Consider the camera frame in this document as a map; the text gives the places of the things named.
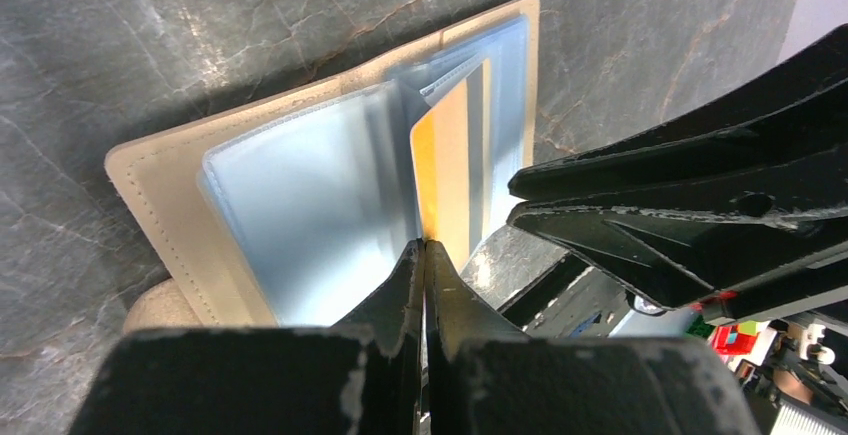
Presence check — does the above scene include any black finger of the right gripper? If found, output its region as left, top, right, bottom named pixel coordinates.
left=509, top=173, right=847, bottom=324
left=509, top=25, right=847, bottom=201

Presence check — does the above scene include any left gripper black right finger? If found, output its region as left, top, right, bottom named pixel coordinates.
left=423, top=241, right=758, bottom=434

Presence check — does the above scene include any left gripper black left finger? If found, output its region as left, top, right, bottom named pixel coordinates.
left=70, top=240, right=424, bottom=434

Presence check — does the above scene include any beige leather card holder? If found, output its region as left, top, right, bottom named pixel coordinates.
left=105, top=0, right=540, bottom=331

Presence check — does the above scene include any beige gold card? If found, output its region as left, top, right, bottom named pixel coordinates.
left=410, top=56, right=491, bottom=270

